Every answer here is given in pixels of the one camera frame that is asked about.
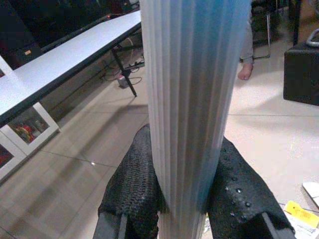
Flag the yellow white packet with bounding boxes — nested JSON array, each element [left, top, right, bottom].
[[280, 200, 319, 239]]

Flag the grey metal tube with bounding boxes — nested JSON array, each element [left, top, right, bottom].
[[306, 27, 319, 48]]

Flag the black box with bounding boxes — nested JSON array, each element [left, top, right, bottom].
[[283, 41, 319, 107]]

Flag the white cabinet glass doors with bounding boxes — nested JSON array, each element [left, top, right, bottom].
[[0, 56, 62, 186]]

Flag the white-handled red black broom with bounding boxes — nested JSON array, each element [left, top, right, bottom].
[[139, 0, 253, 239]]

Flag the metal frame chair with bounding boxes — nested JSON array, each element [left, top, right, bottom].
[[251, 0, 273, 60]]

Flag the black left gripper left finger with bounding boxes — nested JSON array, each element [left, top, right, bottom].
[[93, 123, 167, 239]]

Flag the white table black legs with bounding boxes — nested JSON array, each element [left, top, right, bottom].
[[0, 9, 145, 125]]

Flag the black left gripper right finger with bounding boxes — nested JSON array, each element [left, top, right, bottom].
[[207, 136, 296, 239]]

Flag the seated person dark shirt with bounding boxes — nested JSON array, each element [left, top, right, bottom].
[[236, 19, 255, 81]]

